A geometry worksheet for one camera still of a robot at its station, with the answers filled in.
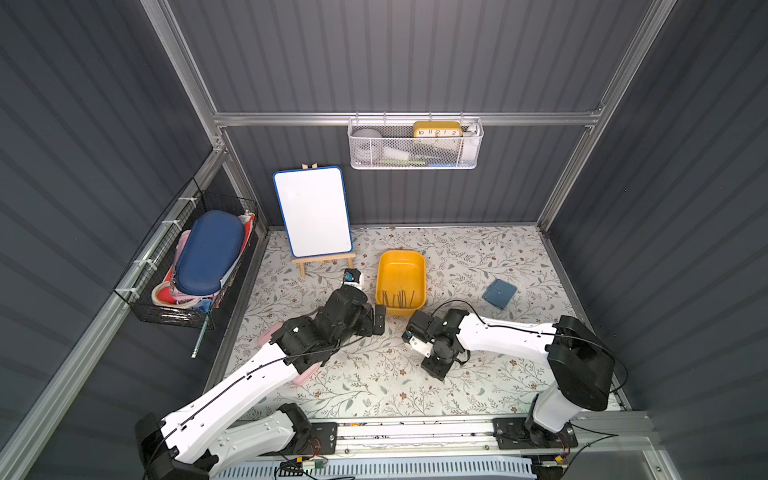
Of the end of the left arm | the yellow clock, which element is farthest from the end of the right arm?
the yellow clock

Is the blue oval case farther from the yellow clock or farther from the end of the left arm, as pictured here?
the yellow clock

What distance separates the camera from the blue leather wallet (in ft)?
3.28

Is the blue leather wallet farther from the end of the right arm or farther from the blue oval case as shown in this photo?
the blue oval case

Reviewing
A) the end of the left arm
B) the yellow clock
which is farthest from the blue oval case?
the yellow clock

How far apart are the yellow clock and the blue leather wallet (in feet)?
1.70

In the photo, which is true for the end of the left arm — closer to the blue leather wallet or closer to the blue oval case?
the blue oval case

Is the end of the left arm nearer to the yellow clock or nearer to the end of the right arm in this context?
the end of the right arm

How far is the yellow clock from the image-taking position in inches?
34.9

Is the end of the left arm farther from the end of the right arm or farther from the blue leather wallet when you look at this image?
the blue leather wallet
